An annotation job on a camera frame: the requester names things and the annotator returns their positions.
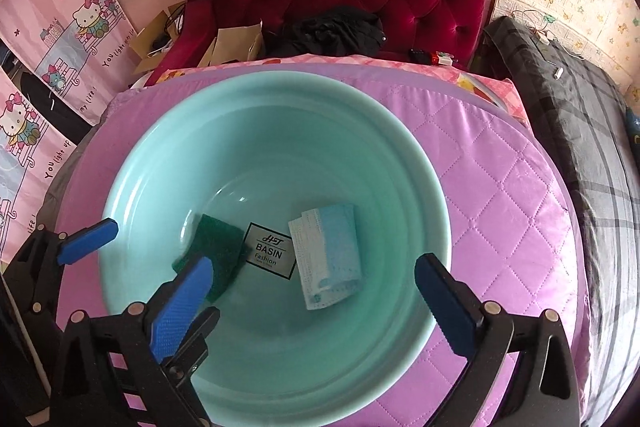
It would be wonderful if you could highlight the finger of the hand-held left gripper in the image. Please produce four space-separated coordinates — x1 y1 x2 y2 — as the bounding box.
167 306 222 389
5 217 120 333

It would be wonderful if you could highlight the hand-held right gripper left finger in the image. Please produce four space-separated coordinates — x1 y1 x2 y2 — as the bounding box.
50 256 216 427

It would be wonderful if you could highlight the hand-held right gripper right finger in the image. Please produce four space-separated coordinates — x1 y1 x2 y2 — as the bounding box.
415 253 582 427

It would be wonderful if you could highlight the green scouring pad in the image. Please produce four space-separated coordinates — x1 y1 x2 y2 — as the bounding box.
172 213 251 305

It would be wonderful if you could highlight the blue face mask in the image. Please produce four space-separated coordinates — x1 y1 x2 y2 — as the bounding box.
288 203 365 312

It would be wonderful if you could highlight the teal plastic basin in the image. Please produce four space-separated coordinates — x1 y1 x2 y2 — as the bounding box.
98 70 453 414

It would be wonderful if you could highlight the grey cloth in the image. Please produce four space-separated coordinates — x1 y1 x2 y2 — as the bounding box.
47 127 101 208

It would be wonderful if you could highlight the purple quilted mat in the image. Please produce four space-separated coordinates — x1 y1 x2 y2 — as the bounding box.
52 62 583 427

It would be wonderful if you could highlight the open cardboard box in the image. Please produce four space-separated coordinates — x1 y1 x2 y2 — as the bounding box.
131 2 188 72

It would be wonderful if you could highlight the pink printed blanket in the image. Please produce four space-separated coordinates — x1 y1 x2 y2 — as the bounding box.
145 54 531 122

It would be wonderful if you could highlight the brown cardboard piece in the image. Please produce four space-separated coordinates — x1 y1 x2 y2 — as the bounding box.
197 22 266 68

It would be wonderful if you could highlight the blue star-print pillow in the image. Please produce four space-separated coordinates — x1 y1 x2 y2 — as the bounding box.
625 107 640 148

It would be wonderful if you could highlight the black clothing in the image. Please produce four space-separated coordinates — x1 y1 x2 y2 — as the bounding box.
280 6 386 58

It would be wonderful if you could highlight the pink cartoon cat wall hanging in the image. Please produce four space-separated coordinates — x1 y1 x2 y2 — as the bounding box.
0 0 138 125
0 72 76 265

